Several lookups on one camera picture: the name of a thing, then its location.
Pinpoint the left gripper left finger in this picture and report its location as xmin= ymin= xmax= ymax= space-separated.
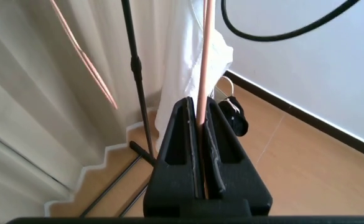
xmin=143 ymin=96 xmax=203 ymax=218

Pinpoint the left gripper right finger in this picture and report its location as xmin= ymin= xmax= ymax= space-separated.
xmin=202 ymin=96 xmax=273 ymax=217

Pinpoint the white printed t-shirt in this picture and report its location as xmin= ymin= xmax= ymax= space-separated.
xmin=154 ymin=0 xmax=234 ymax=150

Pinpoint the pink clothes hanger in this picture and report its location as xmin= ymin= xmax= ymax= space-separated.
xmin=195 ymin=0 xmax=216 ymax=130
xmin=49 ymin=0 xmax=119 ymax=110

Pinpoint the black clothes rack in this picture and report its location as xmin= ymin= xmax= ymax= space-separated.
xmin=78 ymin=0 xmax=157 ymax=218

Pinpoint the black garment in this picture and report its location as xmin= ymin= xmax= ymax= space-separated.
xmin=218 ymin=95 xmax=250 ymax=138

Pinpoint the beige curtain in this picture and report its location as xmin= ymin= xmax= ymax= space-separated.
xmin=0 ymin=0 xmax=201 ymax=223

